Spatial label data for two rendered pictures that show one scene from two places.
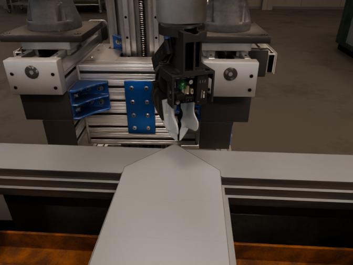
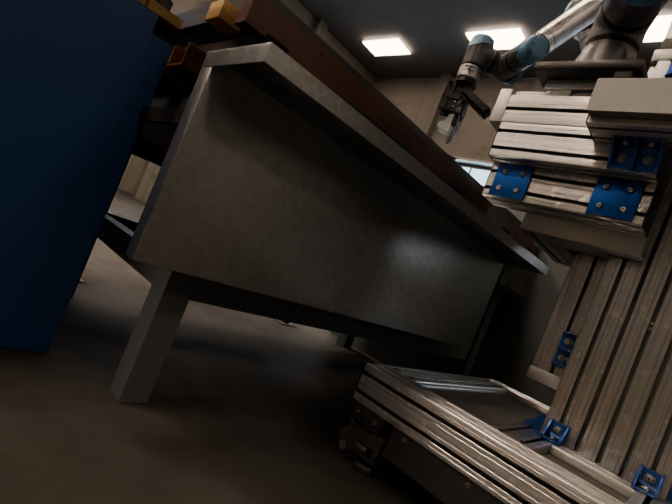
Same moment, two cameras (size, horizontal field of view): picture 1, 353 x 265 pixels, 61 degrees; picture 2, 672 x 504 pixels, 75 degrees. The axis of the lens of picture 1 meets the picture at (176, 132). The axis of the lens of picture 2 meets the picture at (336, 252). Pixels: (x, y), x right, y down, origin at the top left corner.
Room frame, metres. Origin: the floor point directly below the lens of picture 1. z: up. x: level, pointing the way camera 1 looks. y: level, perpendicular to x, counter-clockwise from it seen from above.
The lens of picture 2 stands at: (1.26, -1.19, 0.43)
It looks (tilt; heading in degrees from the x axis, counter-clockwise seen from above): 1 degrees up; 131
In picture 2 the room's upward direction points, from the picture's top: 22 degrees clockwise
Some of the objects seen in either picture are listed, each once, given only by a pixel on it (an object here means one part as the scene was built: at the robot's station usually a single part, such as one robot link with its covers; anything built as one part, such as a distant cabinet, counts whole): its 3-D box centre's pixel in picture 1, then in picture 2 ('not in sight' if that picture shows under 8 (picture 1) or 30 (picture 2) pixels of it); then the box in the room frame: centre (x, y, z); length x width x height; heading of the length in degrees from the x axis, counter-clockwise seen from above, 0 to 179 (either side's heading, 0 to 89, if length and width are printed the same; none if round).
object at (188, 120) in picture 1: (189, 121); (446, 127); (0.48, -0.02, 0.95); 0.06 x 0.03 x 0.09; 21
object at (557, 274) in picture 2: not in sight; (455, 290); (0.31, 0.85, 0.51); 1.30 x 0.04 x 1.01; 176
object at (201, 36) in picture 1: (183, 64); (457, 98); (0.47, -0.01, 1.06); 0.09 x 0.08 x 0.12; 21
